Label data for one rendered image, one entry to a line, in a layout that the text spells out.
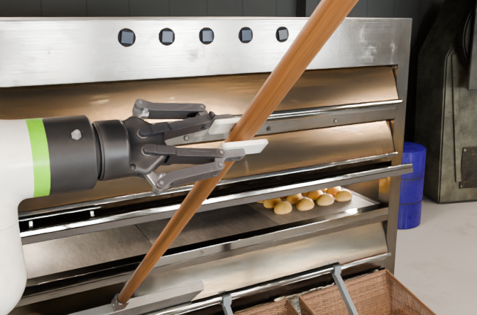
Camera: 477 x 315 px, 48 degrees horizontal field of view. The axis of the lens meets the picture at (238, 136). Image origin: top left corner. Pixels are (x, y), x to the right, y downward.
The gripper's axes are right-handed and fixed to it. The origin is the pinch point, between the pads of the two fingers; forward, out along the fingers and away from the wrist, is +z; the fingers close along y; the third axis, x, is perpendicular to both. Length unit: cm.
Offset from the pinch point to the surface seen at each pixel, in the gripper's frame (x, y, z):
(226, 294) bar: -116, 3, 41
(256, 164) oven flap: -121, -47, 73
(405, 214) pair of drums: -344, -65, 350
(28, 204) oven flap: -122, -44, -17
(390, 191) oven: -138, -30, 151
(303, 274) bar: -116, 3, 73
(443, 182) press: -362, -96, 441
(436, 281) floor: -286, 7, 295
